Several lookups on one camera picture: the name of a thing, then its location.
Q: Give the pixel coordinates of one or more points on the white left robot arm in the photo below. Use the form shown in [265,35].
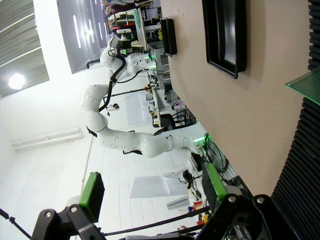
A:
[120,141]

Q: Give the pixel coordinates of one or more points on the round ceiling lamp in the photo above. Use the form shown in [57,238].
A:
[16,80]

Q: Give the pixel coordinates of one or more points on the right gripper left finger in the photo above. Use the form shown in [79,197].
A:
[91,195]

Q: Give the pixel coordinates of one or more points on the green patterned board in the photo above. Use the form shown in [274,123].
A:
[140,25]

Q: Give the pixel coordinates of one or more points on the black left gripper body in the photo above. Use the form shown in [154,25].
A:
[124,43]

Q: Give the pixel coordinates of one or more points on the green perforated circuit board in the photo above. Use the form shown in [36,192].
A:
[307,87]

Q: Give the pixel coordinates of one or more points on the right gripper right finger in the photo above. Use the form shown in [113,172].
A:
[215,185]

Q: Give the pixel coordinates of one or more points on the black slotted board rack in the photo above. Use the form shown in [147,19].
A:
[300,162]

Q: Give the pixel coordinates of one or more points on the aluminium frame cabinet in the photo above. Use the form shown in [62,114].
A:
[158,60]

